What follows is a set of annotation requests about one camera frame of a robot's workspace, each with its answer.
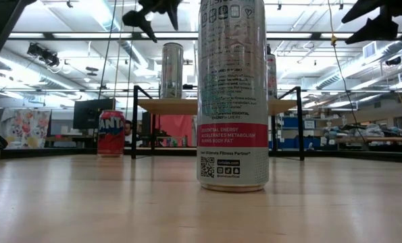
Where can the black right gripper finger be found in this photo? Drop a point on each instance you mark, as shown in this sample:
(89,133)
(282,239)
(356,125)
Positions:
(379,30)
(373,6)

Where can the Celsius Peach Vibe can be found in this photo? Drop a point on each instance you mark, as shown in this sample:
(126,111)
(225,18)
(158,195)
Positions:
(272,77)

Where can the silver Celsius can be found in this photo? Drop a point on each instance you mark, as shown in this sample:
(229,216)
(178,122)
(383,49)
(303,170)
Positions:
(172,72)

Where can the person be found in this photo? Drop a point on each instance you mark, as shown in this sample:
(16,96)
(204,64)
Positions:
(128,126)

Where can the floral print cloth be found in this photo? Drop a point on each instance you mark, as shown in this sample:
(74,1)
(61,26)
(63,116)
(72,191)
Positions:
(25,128)

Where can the wooden shelf with black legs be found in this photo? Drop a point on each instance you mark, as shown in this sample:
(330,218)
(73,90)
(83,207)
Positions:
(167,106)

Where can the black ceiling spotlight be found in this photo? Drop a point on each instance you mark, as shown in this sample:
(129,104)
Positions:
(393,61)
(43,55)

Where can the red Fanta can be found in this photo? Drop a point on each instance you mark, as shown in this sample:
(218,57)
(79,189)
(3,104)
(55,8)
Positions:
(111,135)

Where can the blue storage bins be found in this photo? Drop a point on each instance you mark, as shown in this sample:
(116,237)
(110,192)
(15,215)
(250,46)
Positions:
(292,122)

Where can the black aluminium table frame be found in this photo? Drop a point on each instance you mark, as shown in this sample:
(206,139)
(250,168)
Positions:
(173,152)

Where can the red panel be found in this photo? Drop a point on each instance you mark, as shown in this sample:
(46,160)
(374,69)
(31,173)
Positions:
(177,126)

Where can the black monitor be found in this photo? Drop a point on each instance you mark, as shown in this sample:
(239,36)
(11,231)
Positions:
(89,113)

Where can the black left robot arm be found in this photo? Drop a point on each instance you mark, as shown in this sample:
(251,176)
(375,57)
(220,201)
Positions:
(4,30)

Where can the Celsius can with pink band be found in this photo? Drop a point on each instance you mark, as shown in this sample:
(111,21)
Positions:
(232,101)

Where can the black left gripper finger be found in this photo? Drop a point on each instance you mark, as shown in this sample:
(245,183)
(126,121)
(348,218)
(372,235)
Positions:
(174,15)
(140,20)

